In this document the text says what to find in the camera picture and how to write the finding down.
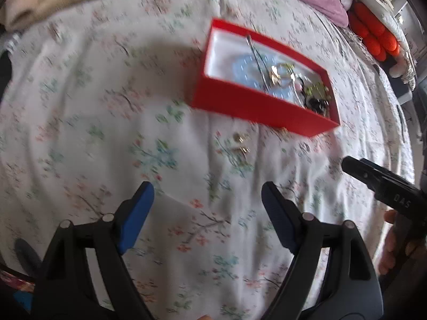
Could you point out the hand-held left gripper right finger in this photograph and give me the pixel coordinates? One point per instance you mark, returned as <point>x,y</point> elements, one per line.
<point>278,220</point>

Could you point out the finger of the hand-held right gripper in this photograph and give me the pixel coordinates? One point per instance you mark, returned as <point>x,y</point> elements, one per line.
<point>355,168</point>

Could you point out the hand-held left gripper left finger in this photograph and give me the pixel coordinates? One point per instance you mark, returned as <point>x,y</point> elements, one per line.
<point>136,220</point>

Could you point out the black bead cluster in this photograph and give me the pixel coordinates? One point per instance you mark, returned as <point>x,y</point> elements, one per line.
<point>317,105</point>

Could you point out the small gold earring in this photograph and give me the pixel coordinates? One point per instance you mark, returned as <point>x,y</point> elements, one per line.
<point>245,149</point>

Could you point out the red cardboard box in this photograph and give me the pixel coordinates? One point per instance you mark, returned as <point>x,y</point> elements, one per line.
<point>250,106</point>

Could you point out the person's right hand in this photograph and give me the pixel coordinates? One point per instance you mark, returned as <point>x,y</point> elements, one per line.
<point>390,256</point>

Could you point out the floral bed sheet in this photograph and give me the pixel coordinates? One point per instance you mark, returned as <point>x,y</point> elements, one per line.
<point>100,123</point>

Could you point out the beige plush foot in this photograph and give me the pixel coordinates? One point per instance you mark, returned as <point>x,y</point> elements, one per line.
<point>400,70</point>

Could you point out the orange plush toy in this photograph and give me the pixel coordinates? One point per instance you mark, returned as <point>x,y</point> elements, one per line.
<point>373,33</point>

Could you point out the grey checked cloth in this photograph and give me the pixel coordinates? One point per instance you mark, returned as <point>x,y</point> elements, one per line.
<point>10,43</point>

